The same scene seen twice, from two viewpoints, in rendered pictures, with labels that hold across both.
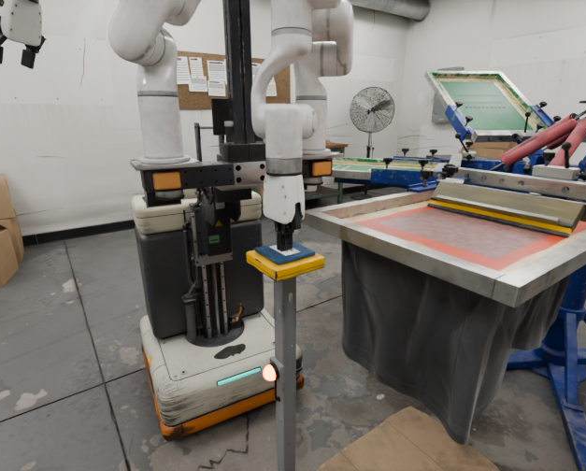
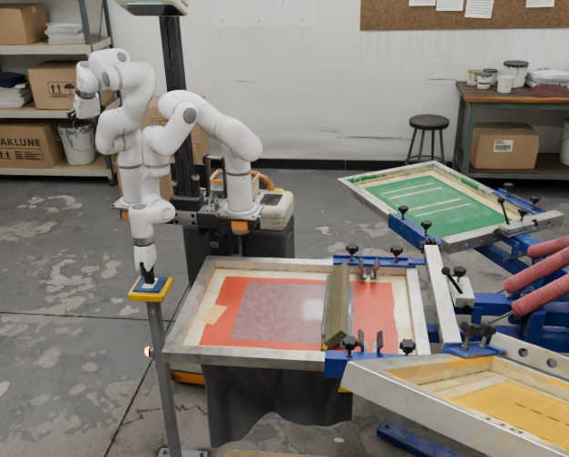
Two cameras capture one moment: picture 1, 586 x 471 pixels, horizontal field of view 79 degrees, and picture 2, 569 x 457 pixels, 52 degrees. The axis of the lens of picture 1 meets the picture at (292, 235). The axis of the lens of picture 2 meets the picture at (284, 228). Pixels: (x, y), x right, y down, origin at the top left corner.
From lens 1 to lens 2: 1.80 m
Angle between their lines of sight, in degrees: 40
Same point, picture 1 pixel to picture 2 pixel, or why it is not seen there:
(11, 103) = (219, 26)
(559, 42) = not seen: outside the picture
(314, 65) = (229, 152)
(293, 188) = (137, 254)
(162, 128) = (126, 186)
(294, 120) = (136, 218)
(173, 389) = not seen: hidden behind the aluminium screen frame
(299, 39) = (150, 171)
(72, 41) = not seen: outside the picture
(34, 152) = (231, 76)
